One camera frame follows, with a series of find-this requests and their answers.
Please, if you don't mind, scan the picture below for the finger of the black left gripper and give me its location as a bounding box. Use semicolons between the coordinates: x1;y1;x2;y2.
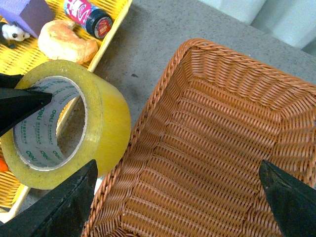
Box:
0;74;52;135

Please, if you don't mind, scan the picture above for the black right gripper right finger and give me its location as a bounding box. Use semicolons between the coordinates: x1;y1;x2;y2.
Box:
259;160;316;237

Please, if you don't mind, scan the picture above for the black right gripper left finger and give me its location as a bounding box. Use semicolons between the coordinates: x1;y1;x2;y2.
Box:
0;160;98;237

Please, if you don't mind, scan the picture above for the yellow packing tape roll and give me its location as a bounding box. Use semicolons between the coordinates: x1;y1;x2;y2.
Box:
0;60;131;190

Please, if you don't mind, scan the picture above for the brown wicker basket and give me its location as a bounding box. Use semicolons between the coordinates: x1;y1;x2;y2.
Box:
82;39;316;237

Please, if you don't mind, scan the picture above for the orange toy carrot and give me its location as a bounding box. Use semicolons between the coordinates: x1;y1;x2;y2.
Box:
0;158;9;172

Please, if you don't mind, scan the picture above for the small panda toy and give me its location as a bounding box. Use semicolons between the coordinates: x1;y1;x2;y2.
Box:
0;22;30;49

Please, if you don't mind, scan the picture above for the toy bread loaf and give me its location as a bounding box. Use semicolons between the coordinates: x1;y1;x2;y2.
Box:
38;20;98;64

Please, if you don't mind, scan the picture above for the purple foam cube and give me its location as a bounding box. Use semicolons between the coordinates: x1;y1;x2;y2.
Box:
0;0;55;38

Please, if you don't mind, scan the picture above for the pink labelled small bottle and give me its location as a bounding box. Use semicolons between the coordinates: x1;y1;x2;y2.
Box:
63;0;113;39

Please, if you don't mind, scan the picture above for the grey curtain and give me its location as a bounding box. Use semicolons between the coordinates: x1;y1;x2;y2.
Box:
202;0;316;56

